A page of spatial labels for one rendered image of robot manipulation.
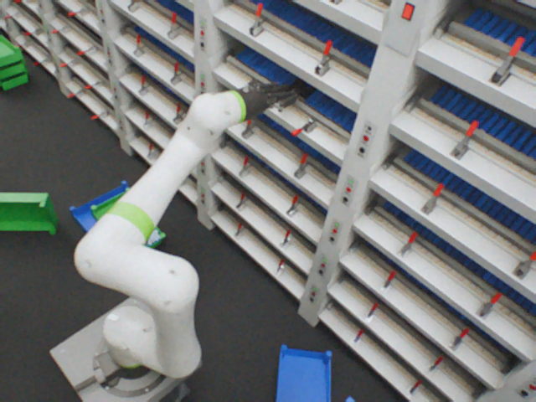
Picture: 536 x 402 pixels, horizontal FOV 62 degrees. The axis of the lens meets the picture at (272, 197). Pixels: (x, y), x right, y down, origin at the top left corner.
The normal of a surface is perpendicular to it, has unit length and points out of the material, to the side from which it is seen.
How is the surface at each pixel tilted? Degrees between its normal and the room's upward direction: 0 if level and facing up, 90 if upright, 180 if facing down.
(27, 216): 90
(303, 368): 0
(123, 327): 9
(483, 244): 21
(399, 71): 90
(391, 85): 90
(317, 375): 0
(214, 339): 0
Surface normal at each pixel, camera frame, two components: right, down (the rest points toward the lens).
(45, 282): 0.11, -0.68
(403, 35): -0.70, 0.46
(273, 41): -0.15, -0.48
